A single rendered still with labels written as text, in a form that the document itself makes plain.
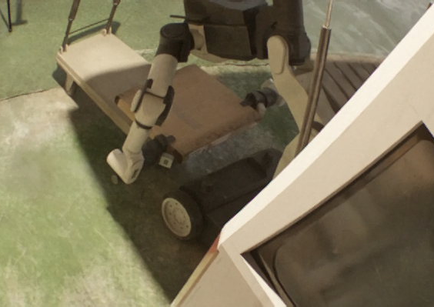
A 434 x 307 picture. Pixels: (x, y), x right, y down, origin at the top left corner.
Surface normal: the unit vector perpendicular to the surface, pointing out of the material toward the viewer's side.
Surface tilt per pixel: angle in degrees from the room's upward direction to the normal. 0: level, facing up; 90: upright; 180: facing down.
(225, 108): 0
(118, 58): 0
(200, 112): 0
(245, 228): 85
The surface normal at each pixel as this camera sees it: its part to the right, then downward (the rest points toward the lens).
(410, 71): -0.81, 0.06
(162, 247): 0.29, -0.72
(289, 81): -0.43, 0.63
